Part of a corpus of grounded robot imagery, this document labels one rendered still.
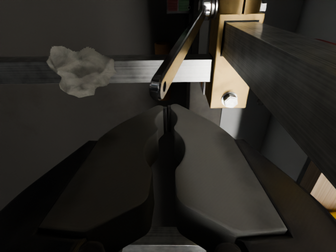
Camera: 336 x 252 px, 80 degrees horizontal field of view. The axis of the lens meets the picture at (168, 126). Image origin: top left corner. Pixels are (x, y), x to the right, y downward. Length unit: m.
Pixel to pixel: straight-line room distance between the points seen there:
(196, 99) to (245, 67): 0.30
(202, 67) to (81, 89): 0.16
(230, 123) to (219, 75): 0.36
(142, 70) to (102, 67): 0.05
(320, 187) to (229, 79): 0.23
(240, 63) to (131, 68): 0.14
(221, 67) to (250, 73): 0.10
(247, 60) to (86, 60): 0.19
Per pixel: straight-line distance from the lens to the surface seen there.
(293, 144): 0.55
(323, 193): 0.42
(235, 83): 0.28
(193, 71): 0.27
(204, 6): 0.26
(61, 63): 0.29
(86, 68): 0.29
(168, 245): 0.36
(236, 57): 0.20
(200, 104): 0.47
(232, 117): 0.60
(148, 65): 0.27
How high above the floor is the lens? 1.12
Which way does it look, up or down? 57 degrees down
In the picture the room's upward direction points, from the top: 178 degrees counter-clockwise
